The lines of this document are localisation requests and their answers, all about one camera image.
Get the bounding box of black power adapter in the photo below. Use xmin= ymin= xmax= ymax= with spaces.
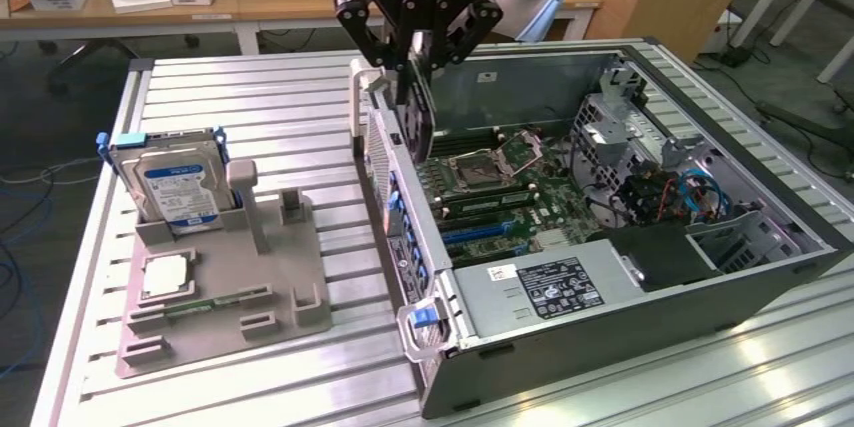
xmin=717 ymin=45 xmax=754 ymax=69

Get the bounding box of CPU socket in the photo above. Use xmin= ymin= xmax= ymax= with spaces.
xmin=451 ymin=150 xmax=517 ymax=189

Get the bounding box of grey metal disk bay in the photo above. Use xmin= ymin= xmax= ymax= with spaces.
xmin=685 ymin=210 xmax=802 ymax=276

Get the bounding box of green motherboard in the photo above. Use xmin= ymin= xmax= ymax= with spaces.
xmin=413 ymin=124 xmax=615 ymax=268

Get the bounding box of red wire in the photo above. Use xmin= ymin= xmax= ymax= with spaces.
xmin=651 ymin=174 xmax=675 ymax=221

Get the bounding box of open grey PC case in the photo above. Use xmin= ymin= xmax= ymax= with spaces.
xmin=347 ymin=36 xmax=854 ymax=421

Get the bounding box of blue wire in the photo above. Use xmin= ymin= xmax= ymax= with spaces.
xmin=677 ymin=166 xmax=733 ymax=222

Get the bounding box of black stand foot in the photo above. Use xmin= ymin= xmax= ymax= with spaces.
xmin=753 ymin=99 xmax=854 ymax=148

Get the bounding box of hard disk with blue caddy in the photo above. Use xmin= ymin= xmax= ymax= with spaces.
xmin=96 ymin=125 xmax=232 ymax=238

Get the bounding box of white floor cable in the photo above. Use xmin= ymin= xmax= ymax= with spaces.
xmin=0 ymin=156 xmax=102 ymax=186

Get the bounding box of grey power supply unit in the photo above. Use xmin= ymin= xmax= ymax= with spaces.
xmin=451 ymin=239 xmax=647 ymax=339

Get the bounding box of wooden desk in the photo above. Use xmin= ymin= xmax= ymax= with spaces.
xmin=0 ymin=0 xmax=602 ymax=56

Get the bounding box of black chair base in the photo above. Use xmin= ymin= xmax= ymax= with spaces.
xmin=44 ymin=35 xmax=202 ymax=94

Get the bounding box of green RAM stick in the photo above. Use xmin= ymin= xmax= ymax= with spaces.
xmin=163 ymin=294 xmax=246 ymax=321

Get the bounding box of grey parts rack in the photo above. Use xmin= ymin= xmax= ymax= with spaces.
xmin=114 ymin=159 xmax=335 ymax=381

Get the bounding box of silver CPU chip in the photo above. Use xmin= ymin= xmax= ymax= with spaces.
xmin=142 ymin=255 xmax=192 ymax=297

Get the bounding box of silver chipset heatsink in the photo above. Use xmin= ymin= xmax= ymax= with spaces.
xmin=533 ymin=230 xmax=577 ymax=251

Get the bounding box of blue floor cable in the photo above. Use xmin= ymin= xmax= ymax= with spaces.
xmin=0 ymin=181 xmax=55 ymax=378

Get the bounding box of metal socket cover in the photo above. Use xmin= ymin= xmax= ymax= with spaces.
xmin=494 ymin=127 xmax=547 ymax=169

